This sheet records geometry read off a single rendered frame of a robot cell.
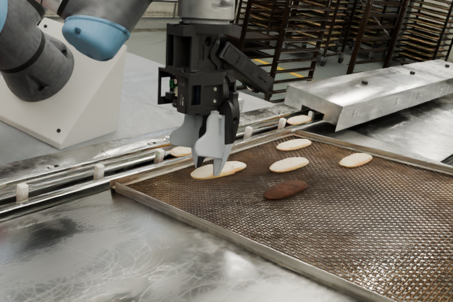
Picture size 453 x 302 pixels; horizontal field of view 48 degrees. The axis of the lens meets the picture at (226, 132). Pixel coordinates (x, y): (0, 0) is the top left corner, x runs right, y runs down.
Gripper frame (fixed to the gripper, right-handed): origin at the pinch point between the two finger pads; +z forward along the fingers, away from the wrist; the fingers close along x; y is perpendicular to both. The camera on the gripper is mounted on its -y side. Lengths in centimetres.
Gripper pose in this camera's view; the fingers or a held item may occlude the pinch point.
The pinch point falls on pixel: (211, 162)
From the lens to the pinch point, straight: 74.5
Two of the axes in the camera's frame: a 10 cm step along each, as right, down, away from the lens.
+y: -7.5, 1.3, -6.4
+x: 6.5, 2.3, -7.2
